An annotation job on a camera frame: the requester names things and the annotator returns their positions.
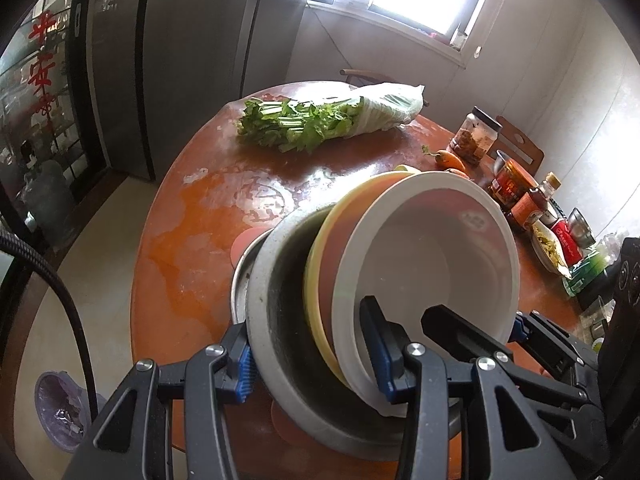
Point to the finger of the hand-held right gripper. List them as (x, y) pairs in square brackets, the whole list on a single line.
[(517, 330), (450, 325)]

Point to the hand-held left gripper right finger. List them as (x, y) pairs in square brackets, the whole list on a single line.
[(385, 375)]

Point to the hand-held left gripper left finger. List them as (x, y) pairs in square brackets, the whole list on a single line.
[(245, 370)]

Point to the red bowl white inside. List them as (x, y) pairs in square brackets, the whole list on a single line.
[(440, 270)]

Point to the deep steel bowl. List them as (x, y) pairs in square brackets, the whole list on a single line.
[(285, 300)]

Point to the shallow steel plate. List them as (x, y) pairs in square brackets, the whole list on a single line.
[(240, 280)]

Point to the pink crab-shaped plate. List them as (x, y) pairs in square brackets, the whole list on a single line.
[(247, 245)]

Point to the yellow bowl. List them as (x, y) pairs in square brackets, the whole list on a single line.
[(340, 240)]

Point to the small glass cup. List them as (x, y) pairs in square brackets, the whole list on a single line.
[(595, 312)]

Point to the green plastic bottle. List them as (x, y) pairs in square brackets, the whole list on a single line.
[(585, 270)]

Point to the white dish with food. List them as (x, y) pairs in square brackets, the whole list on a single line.
[(547, 250)]

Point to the red packet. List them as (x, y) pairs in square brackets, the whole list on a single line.
[(565, 240)]

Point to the small steel bowl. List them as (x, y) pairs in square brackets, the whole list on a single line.
[(580, 227)]

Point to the white patterned bowl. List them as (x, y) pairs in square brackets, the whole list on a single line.
[(551, 212)]

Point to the brown sauce bottle yellow cap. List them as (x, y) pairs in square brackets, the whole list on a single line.
[(530, 207)]

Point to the red sauce jar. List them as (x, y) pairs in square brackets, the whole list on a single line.
[(512, 187)]

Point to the carrot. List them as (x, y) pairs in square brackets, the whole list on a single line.
[(458, 173), (450, 160)]

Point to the brown wooden chair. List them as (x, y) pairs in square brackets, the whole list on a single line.
[(520, 142)]

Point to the clear jar black lid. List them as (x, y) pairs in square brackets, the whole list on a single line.
[(472, 137)]

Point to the trash bin with purple bag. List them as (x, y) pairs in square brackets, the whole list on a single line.
[(55, 400)]

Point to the celery in plastic bag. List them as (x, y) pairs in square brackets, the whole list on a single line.
[(325, 120)]

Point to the grey gas cylinder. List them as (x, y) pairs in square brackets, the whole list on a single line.
[(47, 195)]

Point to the dark wooden chair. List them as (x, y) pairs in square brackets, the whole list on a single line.
[(360, 75)]

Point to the small bottle on windowsill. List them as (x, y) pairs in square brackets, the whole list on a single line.
[(457, 38)]

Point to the grey refrigerator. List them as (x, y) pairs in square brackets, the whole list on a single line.
[(175, 60)]

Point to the glass door with red decal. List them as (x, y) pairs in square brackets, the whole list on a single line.
[(40, 85)]

